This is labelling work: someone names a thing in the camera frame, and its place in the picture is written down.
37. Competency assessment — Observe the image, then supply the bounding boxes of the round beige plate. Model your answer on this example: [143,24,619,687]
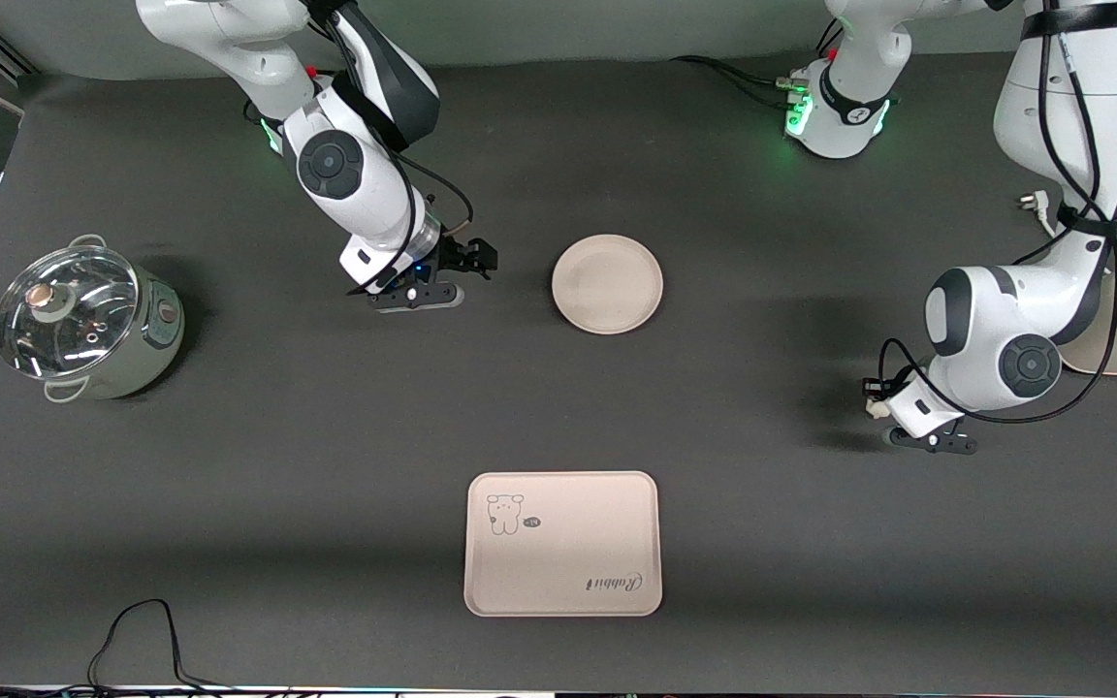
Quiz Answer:
[552,235,664,336]

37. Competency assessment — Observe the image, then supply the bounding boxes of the beige tray with rabbit print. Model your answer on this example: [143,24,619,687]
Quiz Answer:
[463,471,664,619]

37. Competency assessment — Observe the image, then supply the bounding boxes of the pale green electric pot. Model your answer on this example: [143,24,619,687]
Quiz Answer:
[0,234,187,404]

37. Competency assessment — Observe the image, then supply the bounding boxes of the glass pot lid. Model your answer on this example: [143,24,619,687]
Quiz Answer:
[0,246,141,379]

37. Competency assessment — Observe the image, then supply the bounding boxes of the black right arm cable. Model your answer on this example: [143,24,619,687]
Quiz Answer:
[306,0,475,292]

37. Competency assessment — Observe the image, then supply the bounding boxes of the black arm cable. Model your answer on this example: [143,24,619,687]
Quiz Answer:
[864,0,1117,426]
[306,0,475,292]

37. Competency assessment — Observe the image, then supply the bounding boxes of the white toaster power cable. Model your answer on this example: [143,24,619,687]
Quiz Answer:
[1017,191,1069,240]

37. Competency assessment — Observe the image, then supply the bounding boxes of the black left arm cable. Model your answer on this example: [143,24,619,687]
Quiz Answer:
[864,0,1117,426]

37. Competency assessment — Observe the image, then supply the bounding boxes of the black left base cables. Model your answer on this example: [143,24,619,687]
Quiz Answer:
[669,54,810,110]

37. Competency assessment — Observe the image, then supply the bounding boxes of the thin black table cable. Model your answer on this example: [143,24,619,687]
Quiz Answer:
[0,598,259,698]

